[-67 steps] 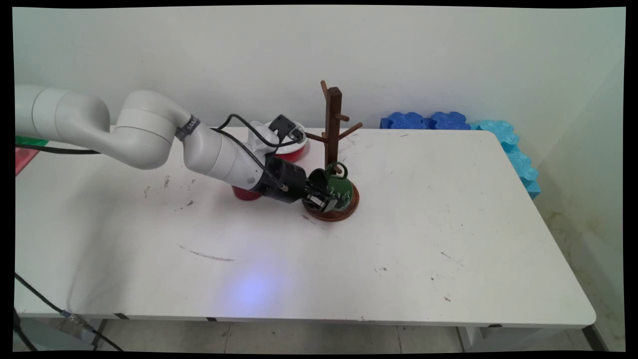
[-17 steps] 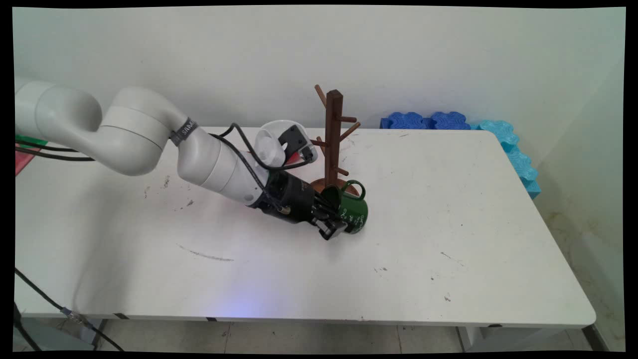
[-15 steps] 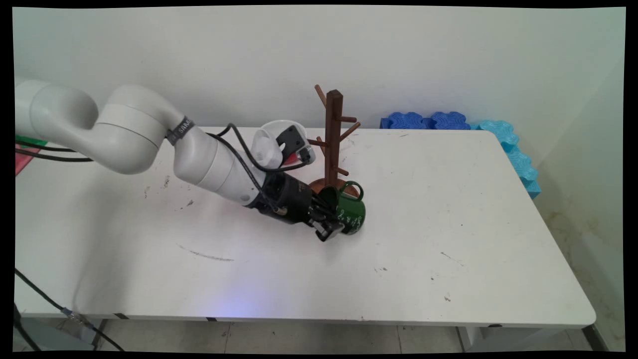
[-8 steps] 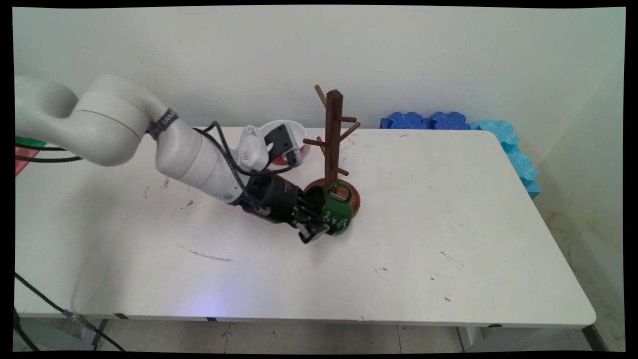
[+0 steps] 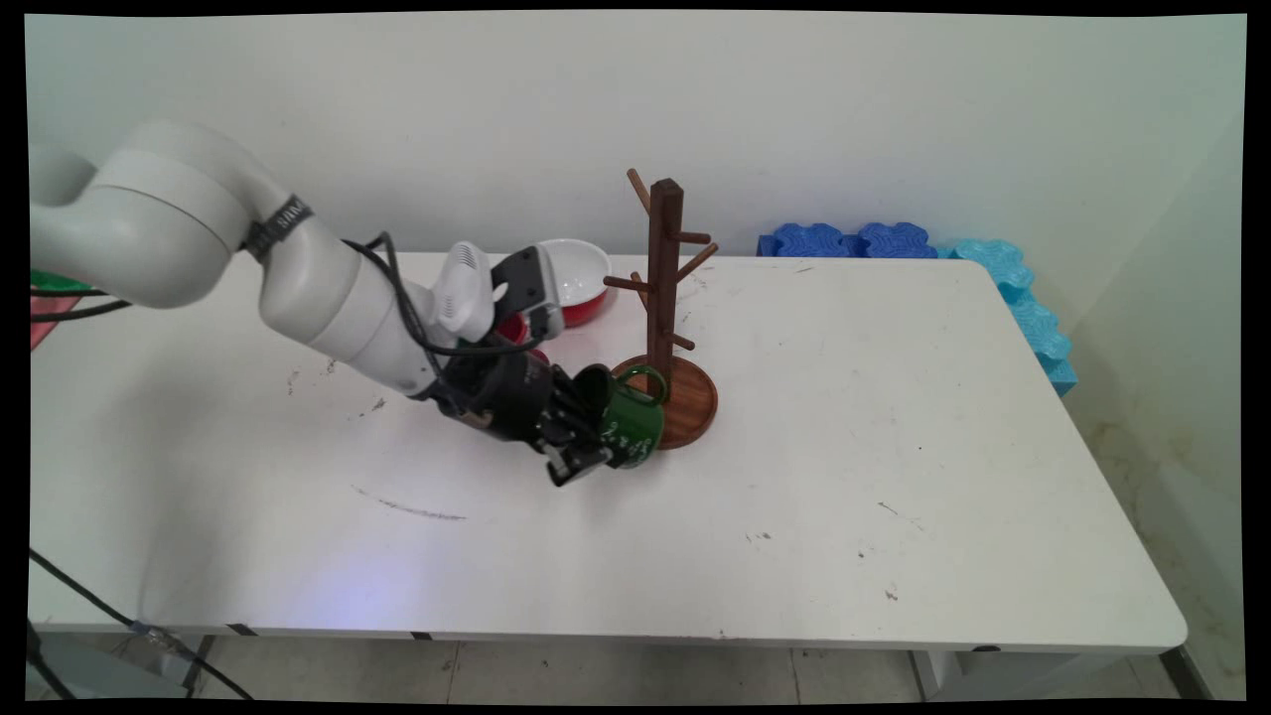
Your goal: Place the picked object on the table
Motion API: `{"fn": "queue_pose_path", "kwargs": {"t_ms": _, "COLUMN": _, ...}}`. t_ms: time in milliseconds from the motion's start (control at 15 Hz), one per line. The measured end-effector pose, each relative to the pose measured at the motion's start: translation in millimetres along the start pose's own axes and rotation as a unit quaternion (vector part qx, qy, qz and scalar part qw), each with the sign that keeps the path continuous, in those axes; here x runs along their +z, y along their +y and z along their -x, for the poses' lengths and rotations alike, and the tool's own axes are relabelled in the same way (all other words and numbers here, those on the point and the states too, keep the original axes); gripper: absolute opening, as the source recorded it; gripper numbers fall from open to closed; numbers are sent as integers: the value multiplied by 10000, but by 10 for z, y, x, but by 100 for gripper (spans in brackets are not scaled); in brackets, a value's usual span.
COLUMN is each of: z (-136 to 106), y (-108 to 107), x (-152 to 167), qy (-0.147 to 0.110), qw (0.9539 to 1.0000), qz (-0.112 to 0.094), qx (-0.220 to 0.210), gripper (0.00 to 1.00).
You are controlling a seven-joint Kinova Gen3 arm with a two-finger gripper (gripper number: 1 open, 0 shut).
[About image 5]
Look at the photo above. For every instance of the red bowl white inside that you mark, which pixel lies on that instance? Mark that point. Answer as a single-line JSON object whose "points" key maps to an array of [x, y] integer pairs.
{"points": [[584, 278]]}

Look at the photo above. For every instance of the brown wooden mug tree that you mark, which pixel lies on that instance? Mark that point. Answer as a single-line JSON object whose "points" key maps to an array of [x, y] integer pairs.
{"points": [[663, 278]]}

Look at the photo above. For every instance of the red enamel mug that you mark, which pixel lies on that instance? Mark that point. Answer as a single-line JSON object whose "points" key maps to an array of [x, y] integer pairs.
{"points": [[512, 328]]}

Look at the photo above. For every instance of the dark blue foam mat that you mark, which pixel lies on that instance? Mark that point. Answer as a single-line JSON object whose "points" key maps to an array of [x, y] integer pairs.
{"points": [[806, 241], [896, 241]]}

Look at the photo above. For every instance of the light blue foam mat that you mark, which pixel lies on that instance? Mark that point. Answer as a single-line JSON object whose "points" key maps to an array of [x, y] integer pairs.
{"points": [[1028, 318]]}

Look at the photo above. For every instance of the green flat object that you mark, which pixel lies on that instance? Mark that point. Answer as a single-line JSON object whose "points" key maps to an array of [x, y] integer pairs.
{"points": [[55, 282]]}

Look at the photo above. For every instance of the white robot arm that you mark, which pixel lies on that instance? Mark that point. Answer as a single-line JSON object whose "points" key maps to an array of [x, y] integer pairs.
{"points": [[179, 228]]}

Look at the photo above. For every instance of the white table leg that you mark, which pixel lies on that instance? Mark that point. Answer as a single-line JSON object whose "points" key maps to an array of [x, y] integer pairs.
{"points": [[189, 663]]}

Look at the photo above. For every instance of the red flat object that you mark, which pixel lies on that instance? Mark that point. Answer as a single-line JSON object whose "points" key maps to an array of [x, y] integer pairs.
{"points": [[48, 323]]}

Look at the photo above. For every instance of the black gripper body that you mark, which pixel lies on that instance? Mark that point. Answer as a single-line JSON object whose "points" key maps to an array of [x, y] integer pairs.
{"points": [[506, 397]]}

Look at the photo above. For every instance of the green enamel mug white print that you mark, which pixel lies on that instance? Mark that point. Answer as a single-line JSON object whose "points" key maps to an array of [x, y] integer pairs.
{"points": [[635, 422]]}

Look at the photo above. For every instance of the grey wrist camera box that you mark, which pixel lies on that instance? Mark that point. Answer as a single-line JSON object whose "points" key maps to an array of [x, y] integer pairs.
{"points": [[526, 288]]}

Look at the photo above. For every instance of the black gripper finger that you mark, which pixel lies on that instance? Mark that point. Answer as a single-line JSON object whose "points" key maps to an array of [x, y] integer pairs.
{"points": [[578, 463], [579, 402]]}

